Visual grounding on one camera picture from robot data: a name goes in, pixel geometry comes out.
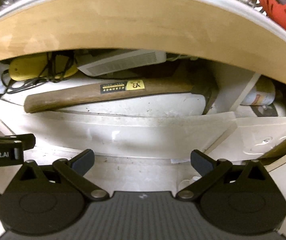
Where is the red perforated plastic basket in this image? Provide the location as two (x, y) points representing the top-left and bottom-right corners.
(254, 0), (286, 44)

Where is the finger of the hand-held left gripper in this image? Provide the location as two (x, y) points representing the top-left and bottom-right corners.
(0, 133), (36, 151)

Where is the yellow plastic object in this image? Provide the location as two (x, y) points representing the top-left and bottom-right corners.
(9, 52), (79, 81)

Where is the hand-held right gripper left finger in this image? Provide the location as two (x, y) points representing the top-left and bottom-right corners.
(20, 149), (109, 201)

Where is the white bottle with label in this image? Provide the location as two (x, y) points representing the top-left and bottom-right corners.
(240, 76), (276, 106)

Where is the wooden handle hammer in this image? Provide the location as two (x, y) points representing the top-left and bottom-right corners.
(24, 77), (214, 114)

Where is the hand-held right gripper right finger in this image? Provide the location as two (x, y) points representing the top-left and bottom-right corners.
(176, 149), (268, 201)

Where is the white wooden drawer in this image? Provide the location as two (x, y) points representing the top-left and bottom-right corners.
(0, 50), (286, 161)

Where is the yellow device with cable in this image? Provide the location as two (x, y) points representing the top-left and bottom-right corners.
(0, 51), (79, 93)

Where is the white plastic bag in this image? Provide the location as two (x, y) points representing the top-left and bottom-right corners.
(0, 62), (12, 96)

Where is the white strap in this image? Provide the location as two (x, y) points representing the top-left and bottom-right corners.
(179, 176), (201, 188)

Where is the white ribbed plastic piece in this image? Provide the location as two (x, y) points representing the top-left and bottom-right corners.
(77, 50), (168, 77)

